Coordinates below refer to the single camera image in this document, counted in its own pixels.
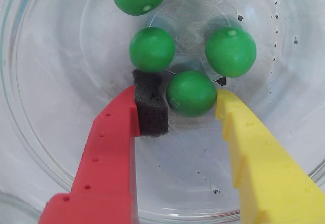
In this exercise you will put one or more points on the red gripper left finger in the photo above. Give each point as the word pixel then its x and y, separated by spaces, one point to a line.
pixel 106 170

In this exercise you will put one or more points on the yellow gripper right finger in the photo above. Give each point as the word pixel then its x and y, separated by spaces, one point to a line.
pixel 266 170

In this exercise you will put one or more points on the clear glass bowl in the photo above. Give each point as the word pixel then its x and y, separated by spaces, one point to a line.
pixel 63 81

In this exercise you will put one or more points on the small black speck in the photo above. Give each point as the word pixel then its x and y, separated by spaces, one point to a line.
pixel 240 18
pixel 222 81

